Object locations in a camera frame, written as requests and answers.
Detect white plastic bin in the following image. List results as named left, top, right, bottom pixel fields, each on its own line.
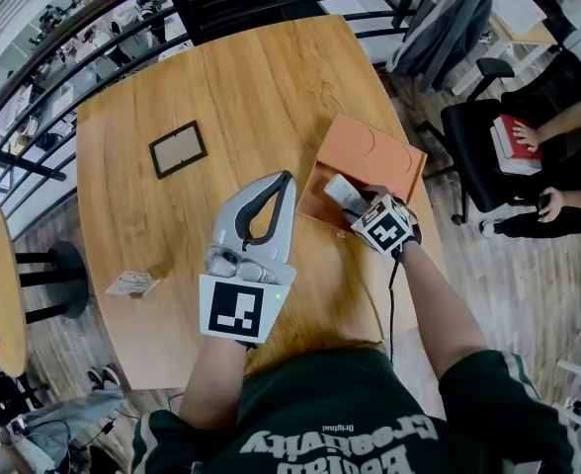
left=490, top=0, right=548, bottom=37

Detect black office chair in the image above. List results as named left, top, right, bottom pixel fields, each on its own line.
left=416, top=56, right=576, bottom=226

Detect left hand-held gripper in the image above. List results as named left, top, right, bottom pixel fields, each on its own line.
left=199, top=169, right=298, bottom=343

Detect light wooden desk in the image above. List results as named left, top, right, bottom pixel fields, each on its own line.
left=451, top=10, right=561, bottom=98

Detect person's right forearm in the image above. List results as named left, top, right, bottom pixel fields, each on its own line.
left=398, top=242, right=489, bottom=382

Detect black railing with wooden rail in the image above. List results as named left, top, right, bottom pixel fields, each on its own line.
left=0, top=0, right=435, bottom=241

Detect orange cardboard box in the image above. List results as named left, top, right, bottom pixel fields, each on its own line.
left=294, top=112, right=429, bottom=234

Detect white book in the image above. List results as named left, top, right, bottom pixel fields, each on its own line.
left=489, top=125, right=542, bottom=177

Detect grey hanging jacket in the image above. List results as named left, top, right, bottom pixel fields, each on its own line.
left=386, top=0, right=499, bottom=93

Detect black floor cable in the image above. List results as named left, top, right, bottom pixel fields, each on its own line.
left=23, top=402, right=143, bottom=468

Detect white printed card packet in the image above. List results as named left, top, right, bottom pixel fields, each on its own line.
left=104, top=270, right=162, bottom=299

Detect crowd of seated people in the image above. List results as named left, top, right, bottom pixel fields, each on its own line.
left=3, top=0, right=193, bottom=152

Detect person's left forearm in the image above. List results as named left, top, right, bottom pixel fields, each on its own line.
left=178, top=336, right=250, bottom=432

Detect red book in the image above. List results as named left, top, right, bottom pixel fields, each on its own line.
left=497, top=114, right=543, bottom=162

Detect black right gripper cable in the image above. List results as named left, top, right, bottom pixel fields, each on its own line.
left=387, top=247, right=405, bottom=364

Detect black picture frame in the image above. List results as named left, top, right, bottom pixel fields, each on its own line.
left=147, top=119, right=209, bottom=181

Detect person's green shirt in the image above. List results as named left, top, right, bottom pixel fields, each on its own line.
left=130, top=346, right=581, bottom=474

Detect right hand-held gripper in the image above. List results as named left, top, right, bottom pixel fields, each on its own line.
left=350, top=187, right=423, bottom=257

